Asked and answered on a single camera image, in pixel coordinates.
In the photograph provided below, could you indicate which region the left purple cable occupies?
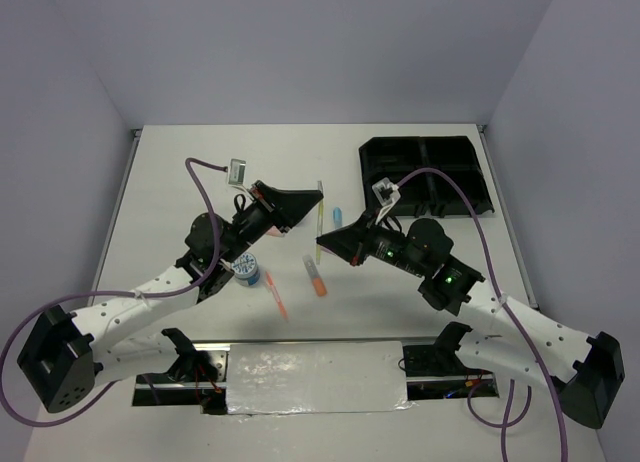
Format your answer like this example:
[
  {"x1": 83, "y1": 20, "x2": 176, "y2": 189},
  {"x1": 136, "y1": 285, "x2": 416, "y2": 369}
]
[{"x1": 0, "y1": 157, "x2": 231, "y2": 428}]

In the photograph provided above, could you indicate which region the thin yellow highlighter pen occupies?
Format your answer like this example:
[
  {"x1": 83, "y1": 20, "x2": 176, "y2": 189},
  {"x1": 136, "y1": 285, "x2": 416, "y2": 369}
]
[{"x1": 315, "y1": 180, "x2": 324, "y2": 265}]

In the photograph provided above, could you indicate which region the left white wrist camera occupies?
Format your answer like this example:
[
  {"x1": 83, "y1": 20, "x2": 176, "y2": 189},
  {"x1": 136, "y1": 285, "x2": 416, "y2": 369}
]
[{"x1": 227, "y1": 158, "x2": 246, "y2": 186}]

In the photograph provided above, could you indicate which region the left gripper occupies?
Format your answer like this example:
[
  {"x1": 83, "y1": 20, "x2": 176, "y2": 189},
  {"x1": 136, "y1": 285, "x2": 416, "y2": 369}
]
[{"x1": 221, "y1": 181, "x2": 322, "y2": 264}]

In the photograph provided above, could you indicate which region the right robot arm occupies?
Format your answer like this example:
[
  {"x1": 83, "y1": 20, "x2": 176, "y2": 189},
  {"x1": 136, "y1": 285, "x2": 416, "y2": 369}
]
[{"x1": 317, "y1": 213, "x2": 625, "y2": 429}]

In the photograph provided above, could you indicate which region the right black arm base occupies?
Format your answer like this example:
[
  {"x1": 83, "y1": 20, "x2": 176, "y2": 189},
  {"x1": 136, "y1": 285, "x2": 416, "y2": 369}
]
[{"x1": 398, "y1": 344, "x2": 498, "y2": 402}]

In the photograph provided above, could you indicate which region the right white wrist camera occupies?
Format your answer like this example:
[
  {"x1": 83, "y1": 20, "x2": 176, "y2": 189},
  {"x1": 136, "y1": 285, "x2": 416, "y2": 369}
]
[{"x1": 372, "y1": 177, "x2": 401, "y2": 224}]

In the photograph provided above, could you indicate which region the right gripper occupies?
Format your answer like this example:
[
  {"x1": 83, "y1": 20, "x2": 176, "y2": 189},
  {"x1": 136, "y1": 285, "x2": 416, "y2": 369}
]
[{"x1": 318, "y1": 205, "x2": 427, "y2": 276}]

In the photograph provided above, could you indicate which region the thin orange highlighter pen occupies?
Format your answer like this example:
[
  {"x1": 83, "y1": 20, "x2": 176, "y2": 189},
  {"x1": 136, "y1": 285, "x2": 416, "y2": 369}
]
[{"x1": 265, "y1": 271, "x2": 289, "y2": 322}]

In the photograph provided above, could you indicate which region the blue slime jar front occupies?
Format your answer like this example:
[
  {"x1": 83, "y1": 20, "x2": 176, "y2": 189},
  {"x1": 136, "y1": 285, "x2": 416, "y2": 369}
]
[{"x1": 231, "y1": 252, "x2": 261, "y2": 287}]

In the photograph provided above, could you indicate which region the orange-capped pink highlighter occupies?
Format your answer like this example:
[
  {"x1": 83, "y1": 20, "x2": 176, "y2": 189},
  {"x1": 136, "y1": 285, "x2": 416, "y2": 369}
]
[{"x1": 266, "y1": 227, "x2": 284, "y2": 237}]

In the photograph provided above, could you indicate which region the silver foil-covered panel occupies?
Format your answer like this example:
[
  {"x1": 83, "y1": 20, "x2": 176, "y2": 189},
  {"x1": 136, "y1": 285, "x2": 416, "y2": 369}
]
[{"x1": 226, "y1": 341, "x2": 410, "y2": 415}]

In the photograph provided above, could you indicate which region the black four-compartment tray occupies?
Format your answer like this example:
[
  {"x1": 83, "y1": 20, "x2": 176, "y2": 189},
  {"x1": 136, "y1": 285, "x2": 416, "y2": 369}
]
[{"x1": 358, "y1": 135, "x2": 496, "y2": 220}]

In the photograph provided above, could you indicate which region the orange-tipped grey highlighter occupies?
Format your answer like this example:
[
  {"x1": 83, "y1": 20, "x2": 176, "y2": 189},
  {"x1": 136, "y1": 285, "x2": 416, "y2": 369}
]
[{"x1": 302, "y1": 255, "x2": 327, "y2": 297}]

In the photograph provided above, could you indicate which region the blue-capped clear highlighter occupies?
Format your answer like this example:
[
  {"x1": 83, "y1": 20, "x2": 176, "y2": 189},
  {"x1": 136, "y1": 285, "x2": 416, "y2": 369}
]
[{"x1": 332, "y1": 207, "x2": 343, "y2": 229}]

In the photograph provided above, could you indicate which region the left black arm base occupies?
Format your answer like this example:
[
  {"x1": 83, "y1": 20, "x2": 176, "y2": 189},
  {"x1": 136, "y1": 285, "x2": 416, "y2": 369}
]
[{"x1": 132, "y1": 328, "x2": 229, "y2": 415}]

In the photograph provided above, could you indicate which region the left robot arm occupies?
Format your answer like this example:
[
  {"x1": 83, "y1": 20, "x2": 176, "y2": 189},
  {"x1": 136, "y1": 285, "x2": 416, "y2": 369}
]
[{"x1": 17, "y1": 181, "x2": 323, "y2": 414}]

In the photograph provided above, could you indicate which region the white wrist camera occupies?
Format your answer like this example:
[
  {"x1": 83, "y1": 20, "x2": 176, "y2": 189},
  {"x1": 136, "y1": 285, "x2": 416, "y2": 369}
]
[
  {"x1": 227, "y1": 158, "x2": 246, "y2": 186},
  {"x1": 372, "y1": 177, "x2": 401, "y2": 224}
]

